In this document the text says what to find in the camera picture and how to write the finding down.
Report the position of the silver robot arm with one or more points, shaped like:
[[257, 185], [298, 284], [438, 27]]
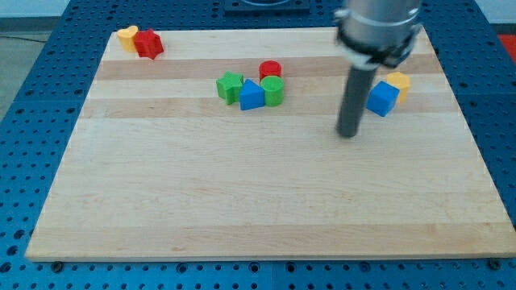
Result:
[[373, 33]]

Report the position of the green star block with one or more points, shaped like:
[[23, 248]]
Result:
[[229, 86]]

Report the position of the red star block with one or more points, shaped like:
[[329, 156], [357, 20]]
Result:
[[148, 44]]

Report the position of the blue triangle block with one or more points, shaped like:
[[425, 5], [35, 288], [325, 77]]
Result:
[[251, 95]]

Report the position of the green cylinder block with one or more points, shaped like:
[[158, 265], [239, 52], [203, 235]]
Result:
[[273, 87]]

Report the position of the red cylinder block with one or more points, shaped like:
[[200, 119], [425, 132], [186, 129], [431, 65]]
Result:
[[269, 68]]

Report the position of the light wooden board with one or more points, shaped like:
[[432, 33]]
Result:
[[160, 168]]

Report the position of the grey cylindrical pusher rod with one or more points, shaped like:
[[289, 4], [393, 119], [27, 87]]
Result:
[[355, 97]]

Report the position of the blue cube block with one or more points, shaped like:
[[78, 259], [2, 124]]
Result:
[[382, 98]]

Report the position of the yellow hexagon block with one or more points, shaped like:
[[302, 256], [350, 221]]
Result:
[[400, 81]]

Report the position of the yellow heart block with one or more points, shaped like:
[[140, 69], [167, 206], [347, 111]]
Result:
[[126, 38]]

